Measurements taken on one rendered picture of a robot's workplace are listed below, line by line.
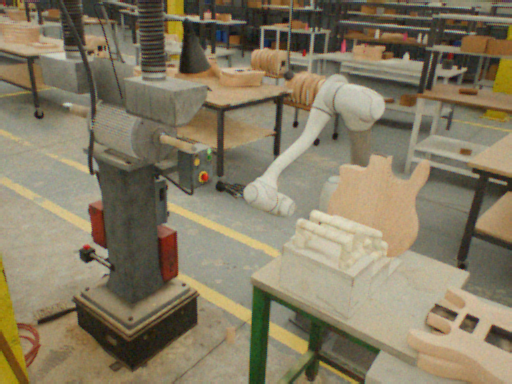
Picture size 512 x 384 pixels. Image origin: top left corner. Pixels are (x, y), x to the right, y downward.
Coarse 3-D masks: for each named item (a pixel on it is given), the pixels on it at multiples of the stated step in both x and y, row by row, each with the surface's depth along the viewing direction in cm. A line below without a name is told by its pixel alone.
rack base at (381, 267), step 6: (384, 258) 164; (378, 264) 161; (384, 264) 161; (390, 264) 165; (378, 270) 157; (384, 270) 162; (372, 276) 154; (378, 276) 159; (384, 276) 164; (372, 282) 155; (378, 282) 161; (372, 288) 157; (372, 294) 159
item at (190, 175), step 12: (204, 144) 239; (180, 156) 231; (192, 156) 226; (204, 156) 233; (180, 168) 234; (192, 168) 229; (204, 168) 236; (180, 180) 237; (192, 180) 232; (192, 192) 241
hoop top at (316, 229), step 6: (300, 222) 148; (306, 222) 147; (306, 228) 147; (312, 228) 145; (318, 228) 144; (324, 228) 144; (318, 234) 144; (324, 234) 143; (330, 234) 142; (336, 234) 141; (342, 234) 141; (330, 240) 142; (336, 240) 140; (342, 240) 139; (348, 240) 139
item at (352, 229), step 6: (312, 216) 154; (318, 216) 153; (324, 216) 152; (330, 216) 151; (324, 222) 152; (330, 222) 150; (336, 222) 149; (342, 222) 148; (348, 222) 148; (342, 228) 148; (348, 228) 146; (354, 228) 145; (360, 228) 145; (354, 234) 146; (360, 234) 144
